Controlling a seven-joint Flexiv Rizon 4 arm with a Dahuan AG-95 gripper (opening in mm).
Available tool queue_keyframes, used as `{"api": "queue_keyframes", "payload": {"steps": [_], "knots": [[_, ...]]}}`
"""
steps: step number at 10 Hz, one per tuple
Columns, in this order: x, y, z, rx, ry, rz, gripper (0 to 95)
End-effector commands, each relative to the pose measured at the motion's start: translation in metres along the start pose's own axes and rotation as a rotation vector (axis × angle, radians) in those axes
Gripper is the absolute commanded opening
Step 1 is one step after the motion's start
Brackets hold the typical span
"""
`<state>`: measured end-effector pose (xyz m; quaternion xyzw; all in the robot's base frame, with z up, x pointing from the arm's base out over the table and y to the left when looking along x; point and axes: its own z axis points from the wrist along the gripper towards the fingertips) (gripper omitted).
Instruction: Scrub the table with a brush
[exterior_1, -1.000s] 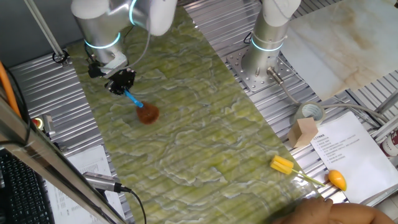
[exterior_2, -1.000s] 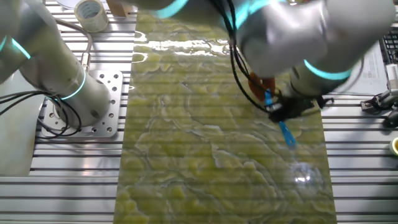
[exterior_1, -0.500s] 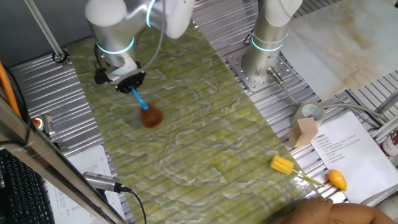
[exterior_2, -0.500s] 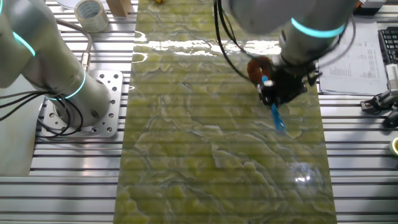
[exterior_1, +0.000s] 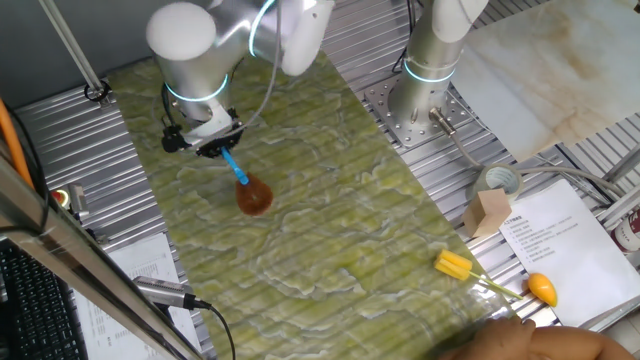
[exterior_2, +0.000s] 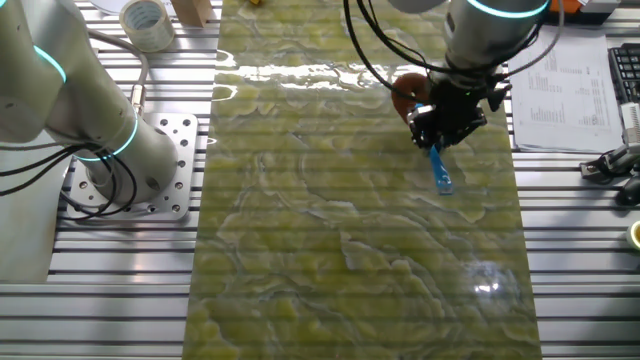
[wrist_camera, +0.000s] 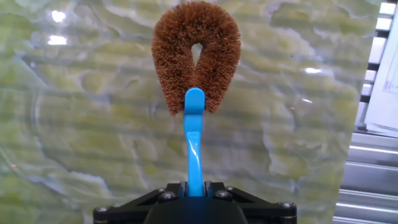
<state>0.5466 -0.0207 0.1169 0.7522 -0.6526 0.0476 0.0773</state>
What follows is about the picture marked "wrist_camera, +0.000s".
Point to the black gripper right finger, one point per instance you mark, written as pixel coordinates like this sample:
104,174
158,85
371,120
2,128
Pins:
267,211

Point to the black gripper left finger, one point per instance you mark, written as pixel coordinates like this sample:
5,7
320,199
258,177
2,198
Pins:
124,210

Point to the green marble pattern mat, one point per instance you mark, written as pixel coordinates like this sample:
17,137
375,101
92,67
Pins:
93,140

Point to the paper sheet with printed table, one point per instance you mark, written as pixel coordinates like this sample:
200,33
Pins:
385,102

